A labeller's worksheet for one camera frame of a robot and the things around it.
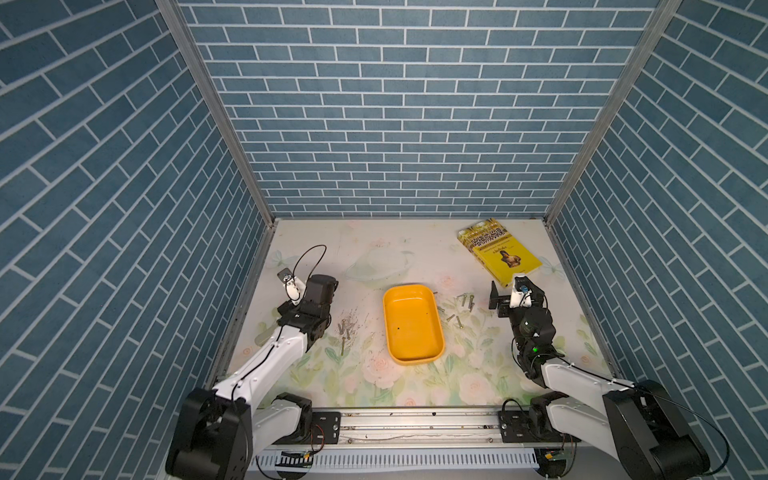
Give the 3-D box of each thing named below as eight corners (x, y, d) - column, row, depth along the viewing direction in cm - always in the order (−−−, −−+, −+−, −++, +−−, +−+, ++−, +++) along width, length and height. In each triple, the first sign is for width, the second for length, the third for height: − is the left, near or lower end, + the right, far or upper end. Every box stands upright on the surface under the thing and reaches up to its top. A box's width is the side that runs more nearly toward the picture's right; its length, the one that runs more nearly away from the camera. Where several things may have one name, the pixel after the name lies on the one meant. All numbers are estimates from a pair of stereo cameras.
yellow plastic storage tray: (382, 366, 85) (381, 359, 81) (384, 293, 101) (384, 284, 96) (443, 366, 86) (446, 359, 81) (436, 294, 101) (438, 284, 97)
